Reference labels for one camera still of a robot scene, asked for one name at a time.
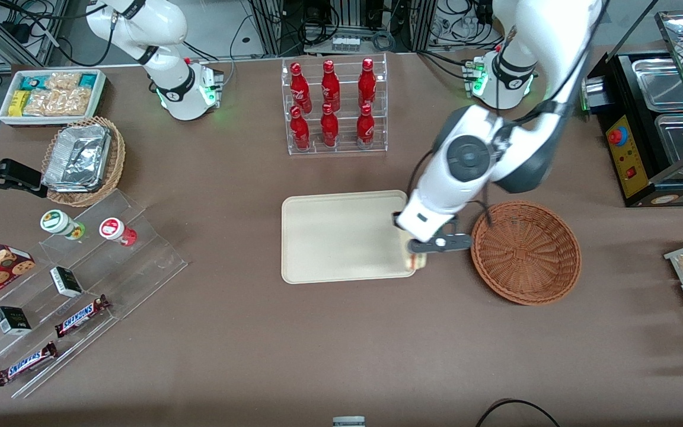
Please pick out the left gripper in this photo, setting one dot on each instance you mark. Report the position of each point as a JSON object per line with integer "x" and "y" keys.
{"x": 395, "y": 220}

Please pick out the triangular sandwich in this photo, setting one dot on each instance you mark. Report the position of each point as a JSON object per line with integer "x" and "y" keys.
{"x": 418, "y": 263}

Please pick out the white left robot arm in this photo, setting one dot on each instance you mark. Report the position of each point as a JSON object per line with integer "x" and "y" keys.
{"x": 567, "y": 47}

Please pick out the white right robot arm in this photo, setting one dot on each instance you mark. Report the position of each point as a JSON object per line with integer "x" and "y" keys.
{"x": 163, "y": 24}

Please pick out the beige plastic tray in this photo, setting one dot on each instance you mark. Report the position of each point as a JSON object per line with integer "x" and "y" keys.
{"x": 329, "y": 237}

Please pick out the tan wicker basket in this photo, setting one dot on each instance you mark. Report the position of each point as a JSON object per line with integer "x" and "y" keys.
{"x": 117, "y": 160}

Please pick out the brown round wicker basket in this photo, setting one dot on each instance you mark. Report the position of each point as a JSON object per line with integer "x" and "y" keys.
{"x": 525, "y": 255}

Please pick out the green label white cup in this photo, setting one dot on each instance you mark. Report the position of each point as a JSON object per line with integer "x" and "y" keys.
{"x": 56, "y": 222}

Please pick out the stacked aluminium foil trays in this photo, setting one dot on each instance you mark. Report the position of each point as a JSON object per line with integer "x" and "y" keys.
{"x": 74, "y": 157}

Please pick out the white rectangular snack bin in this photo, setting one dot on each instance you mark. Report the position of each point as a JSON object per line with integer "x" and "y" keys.
{"x": 51, "y": 121}

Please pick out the yellow snack packet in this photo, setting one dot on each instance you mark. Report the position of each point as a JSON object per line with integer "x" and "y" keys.
{"x": 18, "y": 102}

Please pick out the clear peanut snack bag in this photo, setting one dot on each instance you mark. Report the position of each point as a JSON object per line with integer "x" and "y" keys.
{"x": 39, "y": 102}
{"x": 73, "y": 101}
{"x": 63, "y": 81}

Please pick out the teal snack packet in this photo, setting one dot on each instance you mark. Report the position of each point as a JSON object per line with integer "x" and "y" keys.
{"x": 33, "y": 82}
{"x": 88, "y": 80}

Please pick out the red label white cup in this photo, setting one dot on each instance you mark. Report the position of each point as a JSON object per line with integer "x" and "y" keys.
{"x": 111, "y": 228}

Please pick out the small black box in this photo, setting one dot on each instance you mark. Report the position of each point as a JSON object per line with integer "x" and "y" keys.
{"x": 66, "y": 281}
{"x": 12, "y": 320}

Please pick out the clear acrylic bottle rack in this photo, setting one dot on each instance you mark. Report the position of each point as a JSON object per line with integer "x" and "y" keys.
{"x": 344, "y": 148}

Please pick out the red cola bottle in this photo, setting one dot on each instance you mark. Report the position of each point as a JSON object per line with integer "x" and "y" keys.
{"x": 301, "y": 92}
{"x": 367, "y": 86}
{"x": 329, "y": 130}
{"x": 330, "y": 89}
{"x": 366, "y": 130}
{"x": 300, "y": 133}

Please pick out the snickers chocolate bar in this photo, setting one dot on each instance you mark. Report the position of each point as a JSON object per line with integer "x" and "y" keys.
{"x": 26, "y": 363}
{"x": 80, "y": 317}

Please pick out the clear acrylic stepped display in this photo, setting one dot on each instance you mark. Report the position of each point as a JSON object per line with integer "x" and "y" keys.
{"x": 152, "y": 261}

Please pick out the small grey device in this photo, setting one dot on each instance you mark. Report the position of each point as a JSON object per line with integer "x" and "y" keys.
{"x": 348, "y": 422}

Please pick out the white power strip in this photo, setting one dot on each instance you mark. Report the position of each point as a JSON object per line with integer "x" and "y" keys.
{"x": 345, "y": 42}

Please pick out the black food warmer machine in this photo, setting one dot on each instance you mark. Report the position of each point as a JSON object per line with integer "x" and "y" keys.
{"x": 632, "y": 172}

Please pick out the red emergency button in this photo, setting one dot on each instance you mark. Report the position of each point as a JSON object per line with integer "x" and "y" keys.
{"x": 616, "y": 137}

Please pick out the grey box with green light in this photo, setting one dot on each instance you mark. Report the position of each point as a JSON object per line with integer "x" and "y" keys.
{"x": 599, "y": 98}

